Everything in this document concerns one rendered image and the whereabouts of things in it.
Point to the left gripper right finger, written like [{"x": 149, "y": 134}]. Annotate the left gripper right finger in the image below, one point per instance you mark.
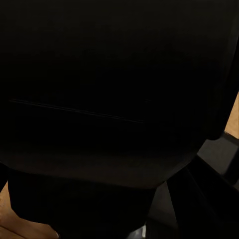
[{"x": 206, "y": 205}]

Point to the digital camera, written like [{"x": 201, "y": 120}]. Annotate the digital camera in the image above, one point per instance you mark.
[{"x": 102, "y": 101}]

